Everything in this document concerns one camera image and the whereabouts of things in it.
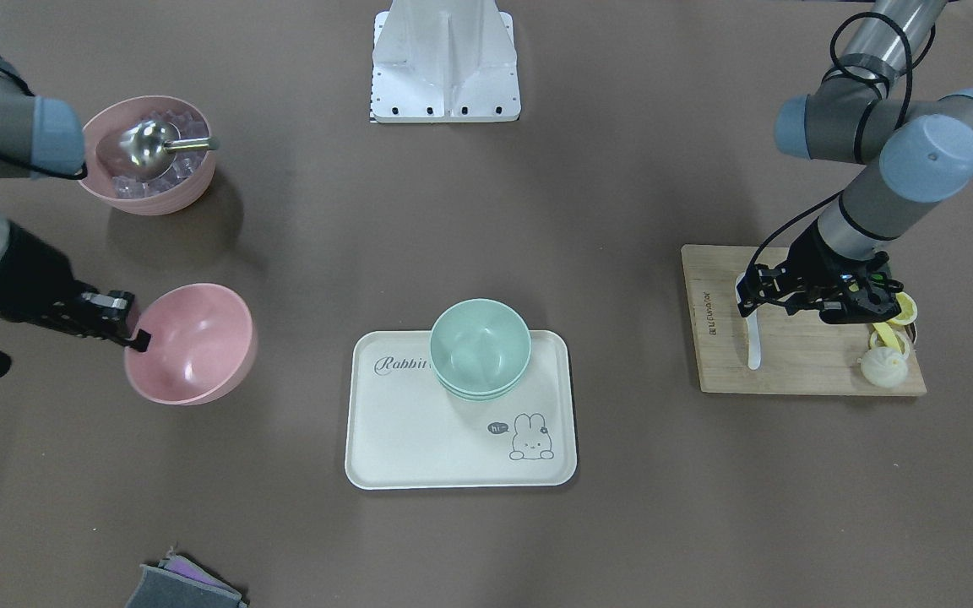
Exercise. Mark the wooden cutting board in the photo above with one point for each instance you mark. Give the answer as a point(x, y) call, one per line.
point(800, 354)

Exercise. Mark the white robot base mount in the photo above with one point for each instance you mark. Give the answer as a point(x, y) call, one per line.
point(444, 62)

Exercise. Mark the metal ice scoop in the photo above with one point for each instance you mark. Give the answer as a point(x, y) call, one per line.
point(148, 149)

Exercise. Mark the lemon half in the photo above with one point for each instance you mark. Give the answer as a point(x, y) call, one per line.
point(908, 311)

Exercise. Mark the small pink bowl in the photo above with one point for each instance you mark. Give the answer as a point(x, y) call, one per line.
point(203, 343)

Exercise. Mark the top green bowl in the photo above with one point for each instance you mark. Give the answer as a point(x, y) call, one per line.
point(480, 344)

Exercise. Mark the lemon slice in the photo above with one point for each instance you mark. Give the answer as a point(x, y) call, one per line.
point(907, 342)

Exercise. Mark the green bowl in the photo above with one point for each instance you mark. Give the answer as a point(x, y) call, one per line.
point(478, 396)
point(480, 344)

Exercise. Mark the black gripper body screen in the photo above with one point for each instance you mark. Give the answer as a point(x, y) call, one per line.
point(33, 285)
point(809, 255)

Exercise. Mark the purple cleaning cloth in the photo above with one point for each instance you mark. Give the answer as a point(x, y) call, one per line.
point(185, 567)

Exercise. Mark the large pink bowl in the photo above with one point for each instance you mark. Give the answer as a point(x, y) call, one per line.
point(125, 114)

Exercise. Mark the clear ice cubes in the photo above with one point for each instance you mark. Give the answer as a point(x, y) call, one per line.
point(182, 166)

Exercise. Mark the bottom green bowl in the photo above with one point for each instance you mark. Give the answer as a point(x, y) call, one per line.
point(478, 396)

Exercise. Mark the white ceramic spoon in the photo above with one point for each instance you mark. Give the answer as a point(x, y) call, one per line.
point(752, 334)

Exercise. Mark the white garlic bulb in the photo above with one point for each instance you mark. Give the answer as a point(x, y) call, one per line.
point(884, 367)

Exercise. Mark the black gripper finger spoon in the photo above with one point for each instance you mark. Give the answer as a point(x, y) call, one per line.
point(760, 281)
point(749, 302)

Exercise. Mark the cream rabbit tray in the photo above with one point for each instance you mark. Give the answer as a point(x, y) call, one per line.
point(406, 431)

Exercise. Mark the black gripper finger screen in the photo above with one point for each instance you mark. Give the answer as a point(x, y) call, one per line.
point(139, 342)

